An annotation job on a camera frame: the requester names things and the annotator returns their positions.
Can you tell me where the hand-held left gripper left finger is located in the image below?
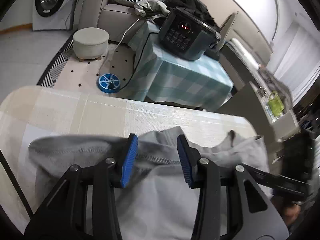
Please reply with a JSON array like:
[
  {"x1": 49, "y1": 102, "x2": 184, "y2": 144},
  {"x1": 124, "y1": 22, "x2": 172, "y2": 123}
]
[{"x1": 24, "y1": 134, "x2": 138, "y2": 240}]

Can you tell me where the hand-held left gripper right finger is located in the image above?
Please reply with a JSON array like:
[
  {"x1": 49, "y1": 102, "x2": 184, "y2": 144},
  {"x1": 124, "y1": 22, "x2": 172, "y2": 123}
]
[{"x1": 177, "y1": 134, "x2": 290, "y2": 240}]

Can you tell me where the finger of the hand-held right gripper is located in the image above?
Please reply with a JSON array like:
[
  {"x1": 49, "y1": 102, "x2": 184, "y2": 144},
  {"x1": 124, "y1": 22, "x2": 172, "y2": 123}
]
[{"x1": 244, "y1": 164, "x2": 283, "y2": 188}]

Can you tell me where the grey t-shirt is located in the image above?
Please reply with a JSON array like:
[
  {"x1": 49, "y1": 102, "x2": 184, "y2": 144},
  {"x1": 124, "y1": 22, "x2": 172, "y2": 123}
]
[{"x1": 28, "y1": 126, "x2": 274, "y2": 240}]

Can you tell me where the person's right hand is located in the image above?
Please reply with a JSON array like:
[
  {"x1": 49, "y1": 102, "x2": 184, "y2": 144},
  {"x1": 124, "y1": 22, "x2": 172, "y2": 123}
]
[{"x1": 282, "y1": 202, "x2": 302, "y2": 220}]

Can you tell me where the green bottle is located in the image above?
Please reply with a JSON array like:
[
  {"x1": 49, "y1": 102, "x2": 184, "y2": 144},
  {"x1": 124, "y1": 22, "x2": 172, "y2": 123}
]
[{"x1": 267, "y1": 91, "x2": 284, "y2": 117}]

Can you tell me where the checkered bed blanket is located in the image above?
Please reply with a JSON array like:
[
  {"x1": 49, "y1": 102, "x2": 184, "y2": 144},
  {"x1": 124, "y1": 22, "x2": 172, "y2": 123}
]
[{"x1": 0, "y1": 85, "x2": 263, "y2": 230}]

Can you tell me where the grey bedside ledge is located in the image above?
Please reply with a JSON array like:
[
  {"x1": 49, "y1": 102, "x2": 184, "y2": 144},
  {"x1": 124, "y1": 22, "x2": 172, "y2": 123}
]
[{"x1": 217, "y1": 42, "x2": 283, "y2": 140}]

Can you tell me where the teal checkered tablecloth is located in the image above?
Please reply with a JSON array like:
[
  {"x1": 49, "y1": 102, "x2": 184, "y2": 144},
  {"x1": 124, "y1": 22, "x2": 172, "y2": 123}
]
[{"x1": 122, "y1": 21, "x2": 234, "y2": 112}]

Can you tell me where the patterned floor rug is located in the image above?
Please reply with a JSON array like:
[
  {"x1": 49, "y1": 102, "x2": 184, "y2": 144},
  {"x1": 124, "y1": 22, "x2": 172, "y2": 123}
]
[{"x1": 36, "y1": 41, "x2": 140, "y2": 98}]

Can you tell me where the dark electric pressure cooker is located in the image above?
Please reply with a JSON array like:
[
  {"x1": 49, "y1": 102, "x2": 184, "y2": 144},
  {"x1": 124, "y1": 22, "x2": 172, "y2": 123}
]
[{"x1": 158, "y1": 7, "x2": 222, "y2": 61}]

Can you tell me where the white pillow roll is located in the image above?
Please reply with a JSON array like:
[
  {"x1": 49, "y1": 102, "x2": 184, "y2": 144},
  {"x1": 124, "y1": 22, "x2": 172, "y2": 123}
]
[{"x1": 229, "y1": 38, "x2": 262, "y2": 68}]

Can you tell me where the grey round ottoman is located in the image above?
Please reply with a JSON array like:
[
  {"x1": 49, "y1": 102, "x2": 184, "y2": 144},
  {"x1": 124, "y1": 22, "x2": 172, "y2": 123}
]
[{"x1": 72, "y1": 28, "x2": 110, "y2": 62}]

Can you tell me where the beige bed headboard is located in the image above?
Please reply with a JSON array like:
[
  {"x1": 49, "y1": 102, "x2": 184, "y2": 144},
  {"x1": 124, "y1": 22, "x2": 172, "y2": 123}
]
[{"x1": 220, "y1": 11, "x2": 239, "y2": 50}]

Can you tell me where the grey sofa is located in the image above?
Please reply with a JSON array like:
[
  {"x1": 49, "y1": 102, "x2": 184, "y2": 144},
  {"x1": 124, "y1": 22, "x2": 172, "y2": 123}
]
[{"x1": 74, "y1": 0, "x2": 160, "y2": 43}]

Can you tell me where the black jacket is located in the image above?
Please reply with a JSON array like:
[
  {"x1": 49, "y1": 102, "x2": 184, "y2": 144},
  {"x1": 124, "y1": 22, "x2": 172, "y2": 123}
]
[{"x1": 164, "y1": 0, "x2": 220, "y2": 30}]

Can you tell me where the light grey crumpled cloth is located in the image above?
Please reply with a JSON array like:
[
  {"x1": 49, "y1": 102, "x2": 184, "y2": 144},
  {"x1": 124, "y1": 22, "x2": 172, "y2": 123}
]
[{"x1": 134, "y1": 0, "x2": 170, "y2": 17}]

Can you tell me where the white washing machine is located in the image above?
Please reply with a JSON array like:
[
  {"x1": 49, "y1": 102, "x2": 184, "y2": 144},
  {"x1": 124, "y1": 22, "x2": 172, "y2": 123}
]
[{"x1": 32, "y1": 0, "x2": 83, "y2": 32}]

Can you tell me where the blue cable reel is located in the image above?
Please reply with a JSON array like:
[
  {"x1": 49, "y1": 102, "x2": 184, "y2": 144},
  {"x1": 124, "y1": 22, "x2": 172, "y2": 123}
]
[{"x1": 97, "y1": 72, "x2": 122, "y2": 93}]

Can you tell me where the black power cable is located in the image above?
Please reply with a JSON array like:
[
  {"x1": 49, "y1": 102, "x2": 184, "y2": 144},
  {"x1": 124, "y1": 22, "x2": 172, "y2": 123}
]
[{"x1": 120, "y1": 30, "x2": 155, "y2": 90}]

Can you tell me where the white power cable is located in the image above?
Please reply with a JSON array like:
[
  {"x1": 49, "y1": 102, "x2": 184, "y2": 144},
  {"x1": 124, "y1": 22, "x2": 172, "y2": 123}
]
[{"x1": 100, "y1": 17, "x2": 140, "y2": 74}]

